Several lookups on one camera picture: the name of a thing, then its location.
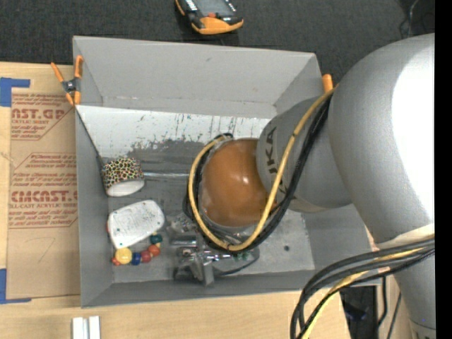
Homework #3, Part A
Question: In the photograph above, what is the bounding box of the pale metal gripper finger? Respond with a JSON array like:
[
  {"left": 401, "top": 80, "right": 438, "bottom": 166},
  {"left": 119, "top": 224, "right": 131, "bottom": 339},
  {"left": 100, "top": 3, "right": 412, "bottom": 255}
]
[
  {"left": 172, "top": 246, "right": 216, "bottom": 286},
  {"left": 165, "top": 213, "right": 198, "bottom": 235}
]

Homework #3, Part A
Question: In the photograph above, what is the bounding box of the white flat plastic case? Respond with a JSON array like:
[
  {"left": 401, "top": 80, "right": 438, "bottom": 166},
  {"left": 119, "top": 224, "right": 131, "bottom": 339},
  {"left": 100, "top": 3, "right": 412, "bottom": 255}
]
[{"left": 107, "top": 199, "right": 166, "bottom": 250}]

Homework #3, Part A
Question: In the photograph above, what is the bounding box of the spotted multicolour cup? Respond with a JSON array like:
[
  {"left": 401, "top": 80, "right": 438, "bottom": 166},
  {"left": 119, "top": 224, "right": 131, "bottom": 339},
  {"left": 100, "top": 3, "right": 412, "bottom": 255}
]
[{"left": 101, "top": 157, "right": 146, "bottom": 198}]

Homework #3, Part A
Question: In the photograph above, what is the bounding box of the brown cardboard board, red print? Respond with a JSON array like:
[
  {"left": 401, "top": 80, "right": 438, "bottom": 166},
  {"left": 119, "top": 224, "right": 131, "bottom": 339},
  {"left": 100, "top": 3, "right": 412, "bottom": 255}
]
[{"left": 0, "top": 61, "right": 83, "bottom": 305}]

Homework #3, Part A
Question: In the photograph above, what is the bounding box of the grey metal bin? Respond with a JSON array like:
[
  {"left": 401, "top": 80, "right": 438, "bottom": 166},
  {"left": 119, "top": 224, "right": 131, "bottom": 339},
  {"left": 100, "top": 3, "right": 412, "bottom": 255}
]
[{"left": 72, "top": 35, "right": 383, "bottom": 309}]

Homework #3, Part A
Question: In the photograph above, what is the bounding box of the colourful bead string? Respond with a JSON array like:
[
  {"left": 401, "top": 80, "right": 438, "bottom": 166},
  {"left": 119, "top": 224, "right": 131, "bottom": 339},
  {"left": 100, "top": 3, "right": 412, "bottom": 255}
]
[{"left": 111, "top": 234, "right": 164, "bottom": 267}]

